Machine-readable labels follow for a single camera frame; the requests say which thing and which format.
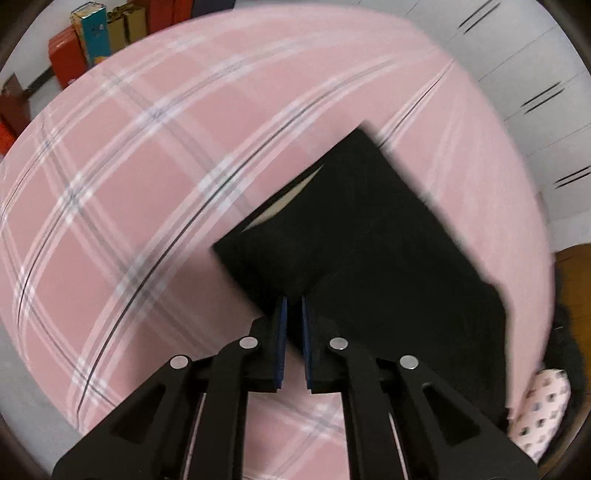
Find black clothes pile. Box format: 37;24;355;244
542;271;590;375

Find red gift box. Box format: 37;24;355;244
48;26;87;89

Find heart pattern rolled quilt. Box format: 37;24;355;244
508;369;571;463

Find wooden headboard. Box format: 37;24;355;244
556;243;591;373

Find black pants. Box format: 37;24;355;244
214;129;508;428

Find pink plaid bed sheet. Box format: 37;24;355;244
1;4;553;479

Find teal gift box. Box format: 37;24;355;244
70;2;111;68

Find white wardrobe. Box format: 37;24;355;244
400;0;591;222

